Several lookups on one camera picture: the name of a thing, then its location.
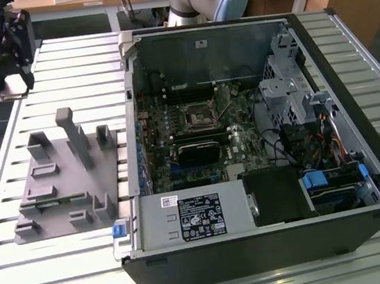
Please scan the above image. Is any silver chipset heatsink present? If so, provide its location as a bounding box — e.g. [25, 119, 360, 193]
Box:
[226, 163, 248, 182]

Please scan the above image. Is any green RAM stick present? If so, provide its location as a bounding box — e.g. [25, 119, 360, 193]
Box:
[35, 197, 72, 208]

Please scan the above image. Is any thin metal locking lever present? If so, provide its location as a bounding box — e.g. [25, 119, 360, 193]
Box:
[174, 90, 188, 115]

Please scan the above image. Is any green motherboard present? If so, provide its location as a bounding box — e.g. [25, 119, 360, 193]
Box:
[131, 76, 276, 197]

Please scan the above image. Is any blue disk carrier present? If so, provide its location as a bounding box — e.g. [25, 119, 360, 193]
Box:
[300, 162, 370, 193]

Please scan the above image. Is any black expansion slot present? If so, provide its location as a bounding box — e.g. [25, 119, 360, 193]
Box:
[172, 170, 219, 188]

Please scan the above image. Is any grey parts rack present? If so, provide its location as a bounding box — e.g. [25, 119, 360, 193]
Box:
[0, 101, 132, 247]

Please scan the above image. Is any silver metal drive cage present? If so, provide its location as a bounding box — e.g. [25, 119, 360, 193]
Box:
[251, 32, 314, 129]

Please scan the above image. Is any coloured power wire bundle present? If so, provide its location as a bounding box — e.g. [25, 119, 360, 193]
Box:
[307, 110, 348, 168]

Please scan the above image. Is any black plastic shroud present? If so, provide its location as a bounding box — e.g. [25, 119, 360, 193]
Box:
[241, 162, 322, 229]

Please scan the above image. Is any blue case latch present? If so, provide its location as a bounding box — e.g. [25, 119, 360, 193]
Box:
[111, 219, 128, 237]

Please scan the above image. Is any black hard disk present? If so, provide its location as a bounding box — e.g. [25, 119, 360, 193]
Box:
[308, 185, 363, 216]

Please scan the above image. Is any black graphics card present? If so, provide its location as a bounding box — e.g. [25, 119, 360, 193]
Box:
[174, 139, 222, 169]

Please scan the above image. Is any black PC case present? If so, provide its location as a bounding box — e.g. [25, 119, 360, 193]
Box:
[90, 0, 380, 284]

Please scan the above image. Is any grey power supply with label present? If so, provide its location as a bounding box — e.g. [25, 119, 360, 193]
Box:
[123, 179, 259, 254]

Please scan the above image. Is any CPU socket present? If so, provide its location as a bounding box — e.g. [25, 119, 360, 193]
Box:
[178, 99, 220, 133]

